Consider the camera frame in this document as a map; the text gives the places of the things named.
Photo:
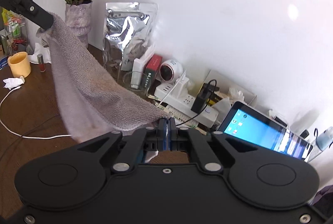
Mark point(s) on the white round security camera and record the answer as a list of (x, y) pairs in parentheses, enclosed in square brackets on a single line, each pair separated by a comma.
[(170, 70)]

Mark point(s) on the red nail polish bottle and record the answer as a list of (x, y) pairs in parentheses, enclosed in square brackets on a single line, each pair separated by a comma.
[(41, 63)]

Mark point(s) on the red small box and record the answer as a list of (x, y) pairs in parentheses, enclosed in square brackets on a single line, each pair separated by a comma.
[(153, 66)]

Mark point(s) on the white power strip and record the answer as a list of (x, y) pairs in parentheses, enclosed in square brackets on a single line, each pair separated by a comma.
[(177, 96)]

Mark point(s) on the yellow ceramic mug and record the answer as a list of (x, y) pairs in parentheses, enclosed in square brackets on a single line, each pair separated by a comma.
[(19, 64)]

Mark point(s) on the pink mottled vase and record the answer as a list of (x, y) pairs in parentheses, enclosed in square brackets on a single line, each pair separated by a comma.
[(78, 19)]

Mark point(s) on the black power adapter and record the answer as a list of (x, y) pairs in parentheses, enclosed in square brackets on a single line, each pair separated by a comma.
[(204, 96)]

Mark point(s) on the clear glass jar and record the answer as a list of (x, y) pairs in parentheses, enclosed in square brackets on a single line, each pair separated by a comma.
[(137, 82)]

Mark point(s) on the silver foil pouch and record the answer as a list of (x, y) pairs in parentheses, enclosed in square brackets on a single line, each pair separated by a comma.
[(127, 29)]

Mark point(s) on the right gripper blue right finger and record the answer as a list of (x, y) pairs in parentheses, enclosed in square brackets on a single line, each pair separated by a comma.
[(172, 135)]

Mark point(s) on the silver open laptop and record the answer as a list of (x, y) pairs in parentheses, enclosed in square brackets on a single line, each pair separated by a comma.
[(246, 123)]

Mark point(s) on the white crumpled tissue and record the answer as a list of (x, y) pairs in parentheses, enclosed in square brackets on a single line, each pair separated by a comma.
[(11, 83)]

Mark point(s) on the grey terry towel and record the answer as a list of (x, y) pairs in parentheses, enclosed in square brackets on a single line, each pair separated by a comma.
[(90, 101)]

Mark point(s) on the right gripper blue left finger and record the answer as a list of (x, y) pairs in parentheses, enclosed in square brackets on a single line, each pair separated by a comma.
[(161, 135)]

